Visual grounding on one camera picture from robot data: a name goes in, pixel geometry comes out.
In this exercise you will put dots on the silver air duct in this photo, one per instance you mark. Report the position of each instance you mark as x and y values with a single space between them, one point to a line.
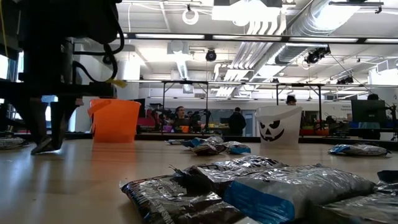
311 28

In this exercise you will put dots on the long linear ceiling light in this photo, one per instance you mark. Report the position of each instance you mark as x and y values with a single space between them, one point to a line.
169 36

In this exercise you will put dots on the black aluminium table frame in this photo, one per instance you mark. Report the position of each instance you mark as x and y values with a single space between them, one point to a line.
155 137

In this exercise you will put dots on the orange plastic bucket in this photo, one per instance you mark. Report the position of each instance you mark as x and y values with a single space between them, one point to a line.
115 121

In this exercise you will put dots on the white jack-o-lantern bucket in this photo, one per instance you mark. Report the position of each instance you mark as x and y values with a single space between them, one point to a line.
293 130

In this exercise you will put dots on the large window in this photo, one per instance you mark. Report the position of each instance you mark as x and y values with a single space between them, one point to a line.
3 67

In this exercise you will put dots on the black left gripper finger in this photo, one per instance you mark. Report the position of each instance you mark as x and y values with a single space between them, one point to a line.
59 124
34 124

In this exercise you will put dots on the black background rig frame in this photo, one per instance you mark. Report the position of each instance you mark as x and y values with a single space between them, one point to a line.
298 84
186 82

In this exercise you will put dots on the person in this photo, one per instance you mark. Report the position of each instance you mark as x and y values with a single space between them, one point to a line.
372 97
179 112
291 100
237 123

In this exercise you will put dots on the black ceiling spotlight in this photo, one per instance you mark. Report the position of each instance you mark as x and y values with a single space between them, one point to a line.
211 56
315 56

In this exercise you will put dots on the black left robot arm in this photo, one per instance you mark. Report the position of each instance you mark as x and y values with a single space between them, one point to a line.
77 18

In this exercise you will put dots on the black monitor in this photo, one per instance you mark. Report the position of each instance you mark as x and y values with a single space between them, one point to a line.
368 110
143 107

